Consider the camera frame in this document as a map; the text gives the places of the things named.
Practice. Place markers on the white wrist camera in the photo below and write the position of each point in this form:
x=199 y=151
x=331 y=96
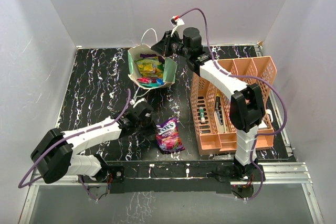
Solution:
x=176 y=22
x=135 y=102

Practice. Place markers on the orange plastic desk organizer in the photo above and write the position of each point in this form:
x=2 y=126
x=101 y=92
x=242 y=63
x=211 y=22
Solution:
x=218 y=135

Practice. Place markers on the green white glue stick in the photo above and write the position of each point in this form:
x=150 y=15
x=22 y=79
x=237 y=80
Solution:
x=202 y=115

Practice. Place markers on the purple snack box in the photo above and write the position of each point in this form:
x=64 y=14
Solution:
x=147 y=55

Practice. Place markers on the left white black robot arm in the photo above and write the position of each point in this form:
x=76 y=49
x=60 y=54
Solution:
x=59 y=153

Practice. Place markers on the blue snack packet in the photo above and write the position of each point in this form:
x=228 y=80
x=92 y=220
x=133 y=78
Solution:
x=159 y=81

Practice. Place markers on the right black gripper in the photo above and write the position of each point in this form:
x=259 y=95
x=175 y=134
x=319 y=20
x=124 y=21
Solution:
x=164 y=46

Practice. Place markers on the purple Fox's candy bag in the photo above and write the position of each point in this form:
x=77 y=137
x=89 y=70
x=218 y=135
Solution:
x=168 y=137

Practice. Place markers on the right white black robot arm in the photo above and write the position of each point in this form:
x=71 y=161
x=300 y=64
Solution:
x=246 y=108

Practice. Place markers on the light blue white clip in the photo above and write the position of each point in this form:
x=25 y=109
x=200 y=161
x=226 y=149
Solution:
x=270 y=115

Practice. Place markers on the green Fox's candy bag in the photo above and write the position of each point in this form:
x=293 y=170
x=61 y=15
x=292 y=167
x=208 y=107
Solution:
x=150 y=67

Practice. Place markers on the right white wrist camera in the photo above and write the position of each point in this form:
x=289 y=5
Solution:
x=176 y=22

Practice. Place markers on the red snack packet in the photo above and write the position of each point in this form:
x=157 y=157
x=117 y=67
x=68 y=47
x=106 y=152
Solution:
x=145 y=80

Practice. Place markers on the green white paper bag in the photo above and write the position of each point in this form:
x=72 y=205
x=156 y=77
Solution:
x=170 y=68

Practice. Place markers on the teal snack packet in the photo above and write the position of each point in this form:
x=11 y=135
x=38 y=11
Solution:
x=151 y=85

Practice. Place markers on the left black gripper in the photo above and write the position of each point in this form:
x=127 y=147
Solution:
x=151 y=123

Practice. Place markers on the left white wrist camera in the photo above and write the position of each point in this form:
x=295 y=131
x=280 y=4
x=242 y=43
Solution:
x=135 y=102

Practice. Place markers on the black mounting base plate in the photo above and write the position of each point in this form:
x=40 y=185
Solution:
x=176 y=176

